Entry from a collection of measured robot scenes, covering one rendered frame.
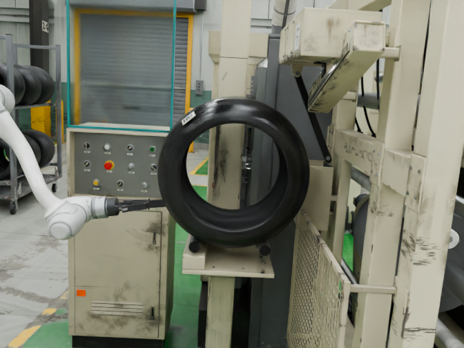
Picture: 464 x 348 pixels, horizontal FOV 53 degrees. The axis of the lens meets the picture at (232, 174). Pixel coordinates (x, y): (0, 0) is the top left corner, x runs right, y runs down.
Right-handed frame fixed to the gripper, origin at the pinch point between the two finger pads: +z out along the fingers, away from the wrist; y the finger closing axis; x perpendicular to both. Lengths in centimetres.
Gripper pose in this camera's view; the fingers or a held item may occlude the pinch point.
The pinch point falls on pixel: (157, 203)
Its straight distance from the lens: 191.7
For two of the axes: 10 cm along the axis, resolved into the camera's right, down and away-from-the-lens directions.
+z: 10.0, -0.7, 0.0
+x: 0.7, 9.8, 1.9
